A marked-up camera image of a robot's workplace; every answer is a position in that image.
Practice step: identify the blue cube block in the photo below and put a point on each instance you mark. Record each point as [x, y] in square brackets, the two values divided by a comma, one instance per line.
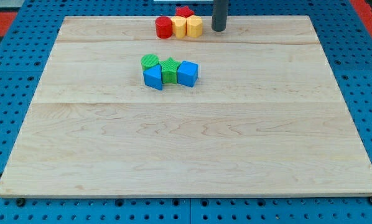
[187, 73]

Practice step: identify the blue triangle block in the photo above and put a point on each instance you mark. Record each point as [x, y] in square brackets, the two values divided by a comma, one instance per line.
[153, 77]

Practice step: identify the green star block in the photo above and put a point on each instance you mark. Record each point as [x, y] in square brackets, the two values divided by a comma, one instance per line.
[169, 70]

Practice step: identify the green cylinder block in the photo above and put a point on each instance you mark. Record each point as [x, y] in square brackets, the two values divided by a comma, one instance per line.
[148, 61]

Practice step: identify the light wooden board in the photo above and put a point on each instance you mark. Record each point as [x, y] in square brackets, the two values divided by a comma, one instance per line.
[265, 118]

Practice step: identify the yellow heart block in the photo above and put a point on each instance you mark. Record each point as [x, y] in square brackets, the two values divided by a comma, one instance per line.
[179, 26]

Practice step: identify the yellow hexagon block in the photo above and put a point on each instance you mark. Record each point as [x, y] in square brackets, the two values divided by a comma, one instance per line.
[194, 26]

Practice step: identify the red cylinder block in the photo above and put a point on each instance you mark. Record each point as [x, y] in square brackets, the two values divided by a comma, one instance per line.
[163, 27]

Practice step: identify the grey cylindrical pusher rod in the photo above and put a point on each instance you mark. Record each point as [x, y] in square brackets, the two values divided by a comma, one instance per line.
[219, 15]

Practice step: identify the red star block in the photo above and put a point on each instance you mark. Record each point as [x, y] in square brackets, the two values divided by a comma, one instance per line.
[184, 11]

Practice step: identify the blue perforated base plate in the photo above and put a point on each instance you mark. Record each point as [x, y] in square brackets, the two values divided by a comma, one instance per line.
[345, 30]

